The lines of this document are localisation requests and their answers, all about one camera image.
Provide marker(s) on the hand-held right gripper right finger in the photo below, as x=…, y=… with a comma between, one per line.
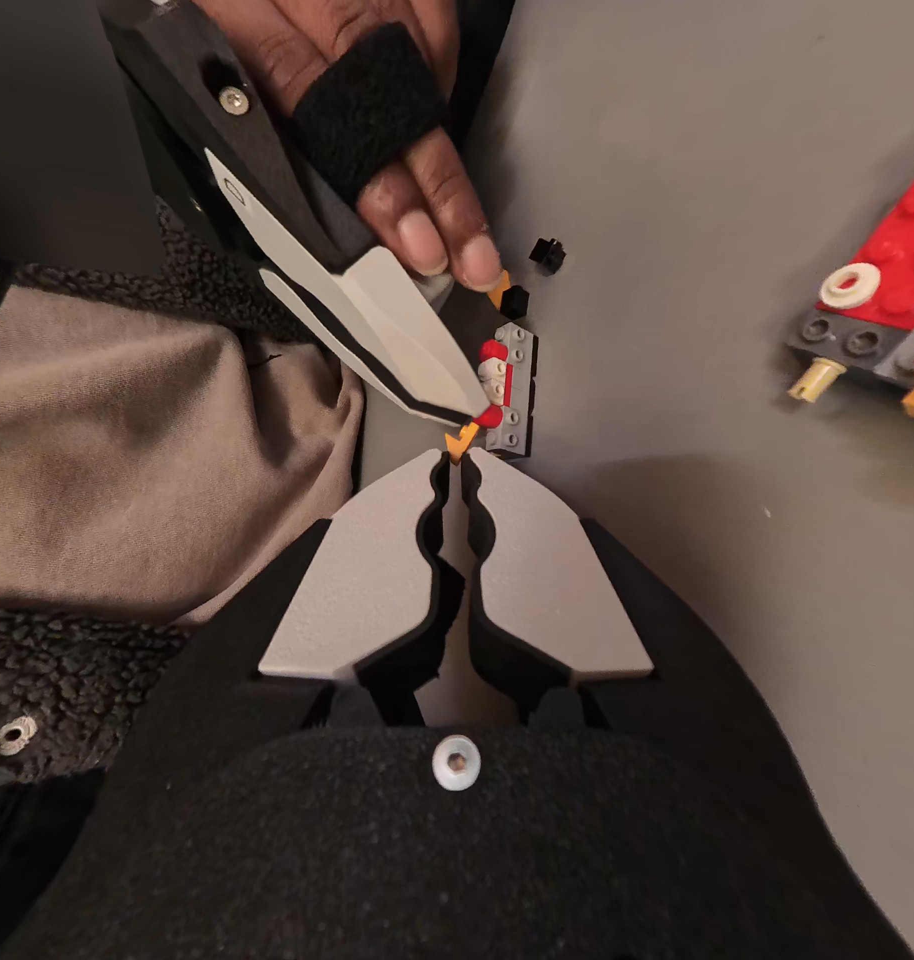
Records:
x=562, y=592

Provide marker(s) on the red white lego assembly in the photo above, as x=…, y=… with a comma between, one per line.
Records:
x=513, y=375

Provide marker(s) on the small Lego pieces pile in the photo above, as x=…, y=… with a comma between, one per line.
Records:
x=511, y=296

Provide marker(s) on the person's left hand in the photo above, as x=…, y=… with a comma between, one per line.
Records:
x=427, y=195

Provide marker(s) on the yellow lego car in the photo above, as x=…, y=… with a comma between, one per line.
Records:
x=892, y=262

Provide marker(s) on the black lego piece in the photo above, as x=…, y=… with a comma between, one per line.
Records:
x=547, y=256

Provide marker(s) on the person's black fleece jacket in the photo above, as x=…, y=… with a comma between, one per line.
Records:
x=67, y=690

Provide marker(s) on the orange lego piece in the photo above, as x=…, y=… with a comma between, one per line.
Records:
x=461, y=442

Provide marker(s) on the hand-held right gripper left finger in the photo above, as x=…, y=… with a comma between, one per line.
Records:
x=352, y=592

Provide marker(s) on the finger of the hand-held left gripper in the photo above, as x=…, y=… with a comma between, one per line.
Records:
x=404, y=330
x=352, y=356

